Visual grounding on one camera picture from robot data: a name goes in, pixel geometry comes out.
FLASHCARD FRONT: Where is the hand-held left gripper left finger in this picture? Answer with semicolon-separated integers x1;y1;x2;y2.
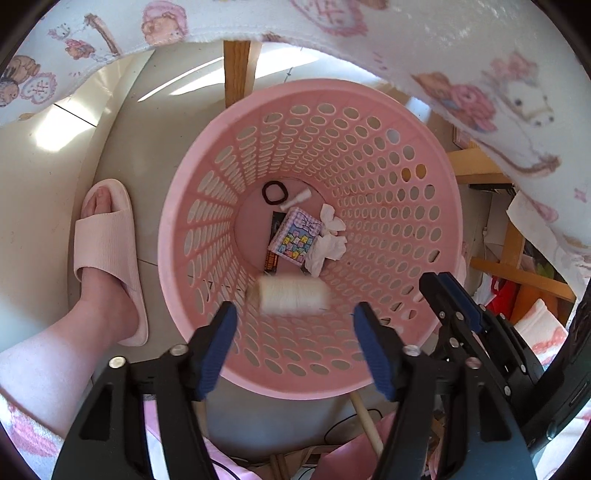
51;301;238;480

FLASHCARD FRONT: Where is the pink slipper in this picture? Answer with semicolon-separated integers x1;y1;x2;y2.
73;179;149;348

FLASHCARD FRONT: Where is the wooden post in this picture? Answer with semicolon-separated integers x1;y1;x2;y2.
223;40;264;110

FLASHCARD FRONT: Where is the white tissue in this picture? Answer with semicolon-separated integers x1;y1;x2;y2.
302;203;348;278

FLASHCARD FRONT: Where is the pink checkered tissue packet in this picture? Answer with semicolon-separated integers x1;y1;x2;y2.
268;207;324;266

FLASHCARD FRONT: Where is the black hair tie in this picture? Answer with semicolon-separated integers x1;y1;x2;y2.
262;181;290;206

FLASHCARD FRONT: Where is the pink white printed clothing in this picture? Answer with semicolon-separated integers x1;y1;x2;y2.
0;394;402;480

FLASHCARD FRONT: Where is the white pink towel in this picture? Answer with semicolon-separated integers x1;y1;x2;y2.
513;298;570;354

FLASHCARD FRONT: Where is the wooden rack frame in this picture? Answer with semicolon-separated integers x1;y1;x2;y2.
445;147;578;303

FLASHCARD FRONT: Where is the bear print table cloth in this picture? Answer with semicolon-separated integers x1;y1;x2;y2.
0;0;591;245

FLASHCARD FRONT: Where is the white thread roll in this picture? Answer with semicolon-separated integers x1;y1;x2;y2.
252;272;331;317

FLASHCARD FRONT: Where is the red plastic bag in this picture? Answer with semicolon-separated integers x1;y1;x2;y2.
488;276;519;319

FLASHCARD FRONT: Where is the pink perforated plastic basket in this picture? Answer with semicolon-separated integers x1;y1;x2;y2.
157;78;468;401

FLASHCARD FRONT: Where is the person's leg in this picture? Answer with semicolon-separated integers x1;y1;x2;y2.
0;187;139;437

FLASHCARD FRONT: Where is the white paper sheet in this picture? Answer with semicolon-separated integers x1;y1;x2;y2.
506;190;580;274

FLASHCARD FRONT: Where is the dark snack wrapper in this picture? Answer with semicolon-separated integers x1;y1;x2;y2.
262;211;289;274

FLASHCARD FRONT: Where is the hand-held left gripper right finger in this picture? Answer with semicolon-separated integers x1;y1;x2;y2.
353;302;539;480

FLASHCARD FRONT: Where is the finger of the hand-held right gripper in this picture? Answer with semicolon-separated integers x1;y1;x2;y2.
438;272;543;398
419;272;486;360

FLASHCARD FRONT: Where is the wooden stick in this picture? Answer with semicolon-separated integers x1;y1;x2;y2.
349;392;385;457
196;399;211;441

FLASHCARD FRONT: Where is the small white bottle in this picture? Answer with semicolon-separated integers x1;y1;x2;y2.
279;187;313;212

